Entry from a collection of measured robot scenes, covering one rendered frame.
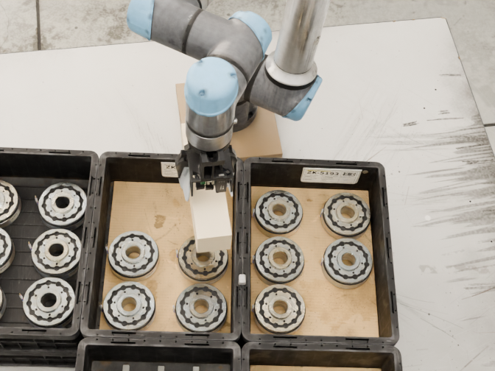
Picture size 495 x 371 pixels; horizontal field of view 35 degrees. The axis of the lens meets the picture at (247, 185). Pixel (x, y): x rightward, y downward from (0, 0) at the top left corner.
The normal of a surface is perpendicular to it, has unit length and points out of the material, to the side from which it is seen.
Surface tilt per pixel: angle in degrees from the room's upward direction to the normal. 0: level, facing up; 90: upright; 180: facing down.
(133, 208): 0
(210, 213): 0
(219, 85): 1
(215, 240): 90
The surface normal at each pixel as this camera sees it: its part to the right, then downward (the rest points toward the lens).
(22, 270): 0.07, -0.48
